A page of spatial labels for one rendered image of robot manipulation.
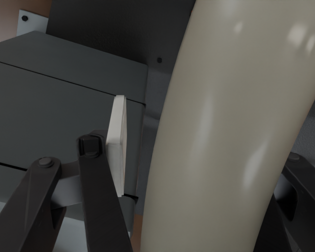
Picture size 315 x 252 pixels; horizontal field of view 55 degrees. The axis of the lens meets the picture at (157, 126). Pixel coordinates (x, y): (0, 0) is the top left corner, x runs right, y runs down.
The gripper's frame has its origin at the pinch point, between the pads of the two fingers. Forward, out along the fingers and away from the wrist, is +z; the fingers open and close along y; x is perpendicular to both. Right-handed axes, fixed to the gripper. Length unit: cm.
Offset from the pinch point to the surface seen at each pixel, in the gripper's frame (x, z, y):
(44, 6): 2, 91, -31
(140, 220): -86, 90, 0
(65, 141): -12.9, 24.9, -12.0
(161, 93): -26, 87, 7
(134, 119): -15.5, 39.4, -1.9
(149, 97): -28, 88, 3
